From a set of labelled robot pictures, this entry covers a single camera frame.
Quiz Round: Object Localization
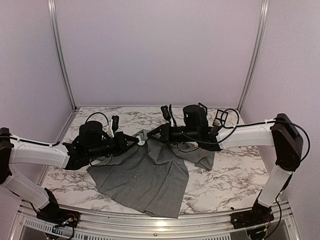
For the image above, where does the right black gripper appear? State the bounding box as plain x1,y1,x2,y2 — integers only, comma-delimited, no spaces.
146,122,199,145

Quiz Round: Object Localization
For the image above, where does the blue night scene brooch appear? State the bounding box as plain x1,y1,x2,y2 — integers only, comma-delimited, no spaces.
136,134,148,146

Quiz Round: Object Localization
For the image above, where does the grey button-up shirt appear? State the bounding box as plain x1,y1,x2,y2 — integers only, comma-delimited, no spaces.
87,129,215,219

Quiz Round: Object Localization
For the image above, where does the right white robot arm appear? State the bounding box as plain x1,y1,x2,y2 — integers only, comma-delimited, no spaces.
147,103,310,224

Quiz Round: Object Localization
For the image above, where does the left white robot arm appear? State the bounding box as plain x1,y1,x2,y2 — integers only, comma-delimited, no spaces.
0,115,145,223

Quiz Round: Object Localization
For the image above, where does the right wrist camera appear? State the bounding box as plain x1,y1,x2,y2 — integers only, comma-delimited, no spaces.
160,104,177,127

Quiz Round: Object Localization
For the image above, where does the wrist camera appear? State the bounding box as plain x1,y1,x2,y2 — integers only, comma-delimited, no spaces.
107,115,120,138
160,104,177,127

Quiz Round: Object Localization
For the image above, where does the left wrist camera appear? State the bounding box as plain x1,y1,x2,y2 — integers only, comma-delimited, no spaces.
107,115,120,138

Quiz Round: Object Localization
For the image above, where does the black display frame back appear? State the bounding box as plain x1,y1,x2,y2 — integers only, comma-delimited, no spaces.
198,102,208,113

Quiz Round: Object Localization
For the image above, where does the black display frame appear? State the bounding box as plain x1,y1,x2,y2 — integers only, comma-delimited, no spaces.
213,109,229,126
198,102,208,113

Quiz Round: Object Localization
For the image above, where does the black display frame middle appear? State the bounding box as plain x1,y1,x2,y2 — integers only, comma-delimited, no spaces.
213,109,229,126

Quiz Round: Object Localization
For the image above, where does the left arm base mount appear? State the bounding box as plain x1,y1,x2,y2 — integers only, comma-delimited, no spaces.
36,188,80,228

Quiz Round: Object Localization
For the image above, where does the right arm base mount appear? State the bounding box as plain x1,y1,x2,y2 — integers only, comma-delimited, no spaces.
230,201,275,229

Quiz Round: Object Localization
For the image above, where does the front aluminium rail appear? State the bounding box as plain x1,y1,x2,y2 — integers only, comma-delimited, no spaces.
9,207,301,240

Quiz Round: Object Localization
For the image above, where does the left aluminium frame post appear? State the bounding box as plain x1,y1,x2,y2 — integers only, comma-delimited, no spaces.
48,0,77,112

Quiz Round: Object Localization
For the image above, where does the aluminium frame post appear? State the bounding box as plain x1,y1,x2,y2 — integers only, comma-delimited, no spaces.
48,0,77,112
237,0,270,113

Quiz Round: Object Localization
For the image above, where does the right aluminium frame post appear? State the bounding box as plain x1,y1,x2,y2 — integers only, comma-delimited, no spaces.
237,0,270,113

